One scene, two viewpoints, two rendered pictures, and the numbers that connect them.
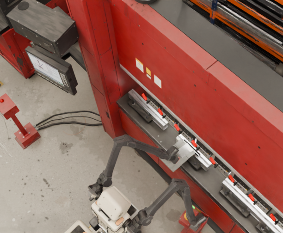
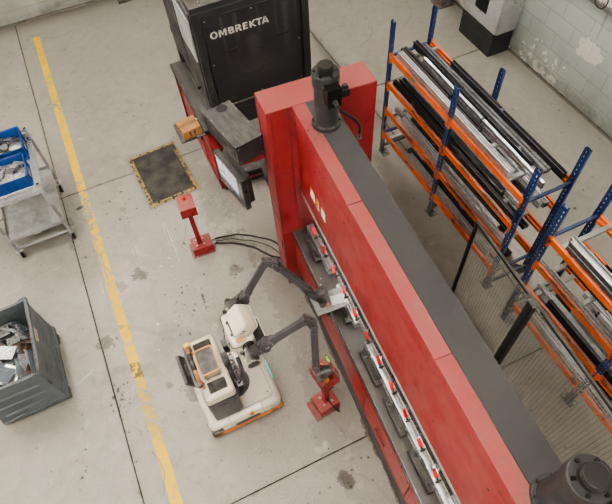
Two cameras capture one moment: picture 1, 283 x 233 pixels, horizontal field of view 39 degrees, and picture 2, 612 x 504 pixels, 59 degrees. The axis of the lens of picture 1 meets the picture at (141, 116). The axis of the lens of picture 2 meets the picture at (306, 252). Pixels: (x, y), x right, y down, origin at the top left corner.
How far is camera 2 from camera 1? 1.17 m
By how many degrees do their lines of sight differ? 11
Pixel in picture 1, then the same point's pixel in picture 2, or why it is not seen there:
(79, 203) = not seen: hidden behind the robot
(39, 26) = (228, 130)
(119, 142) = (265, 261)
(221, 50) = (369, 192)
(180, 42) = (335, 175)
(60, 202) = (209, 322)
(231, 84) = (364, 224)
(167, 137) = (329, 282)
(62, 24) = (249, 134)
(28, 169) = (190, 280)
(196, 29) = (356, 168)
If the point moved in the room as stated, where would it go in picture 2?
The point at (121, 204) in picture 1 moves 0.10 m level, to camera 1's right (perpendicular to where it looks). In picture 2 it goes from (246, 322) to (260, 325)
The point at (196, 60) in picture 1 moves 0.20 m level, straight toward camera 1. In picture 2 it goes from (342, 194) to (327, 218)
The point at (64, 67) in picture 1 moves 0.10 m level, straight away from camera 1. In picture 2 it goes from (242, 177) to (243, 168)
